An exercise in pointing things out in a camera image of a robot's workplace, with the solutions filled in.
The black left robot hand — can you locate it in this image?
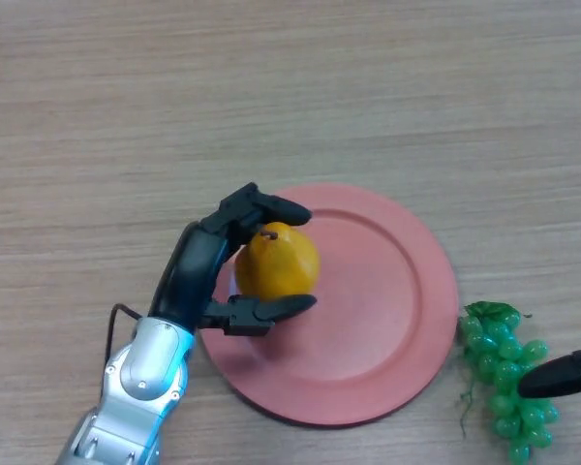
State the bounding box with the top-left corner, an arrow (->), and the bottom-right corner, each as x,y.
147,182 -> 319,338

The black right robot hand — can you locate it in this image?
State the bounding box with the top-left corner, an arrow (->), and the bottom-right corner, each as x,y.
519,81 -> 581,401

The yellow pear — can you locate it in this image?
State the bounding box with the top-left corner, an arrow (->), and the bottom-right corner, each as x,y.
234,221 -> 321,297

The pink round plate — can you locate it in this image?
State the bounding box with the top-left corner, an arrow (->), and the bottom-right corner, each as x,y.
200,182 -> 460,427

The green grape bunch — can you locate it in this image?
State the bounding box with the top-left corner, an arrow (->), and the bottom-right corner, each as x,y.
457,300 -> 562,464

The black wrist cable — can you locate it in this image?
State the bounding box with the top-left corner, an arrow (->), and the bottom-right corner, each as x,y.
105,303 -> 144,363

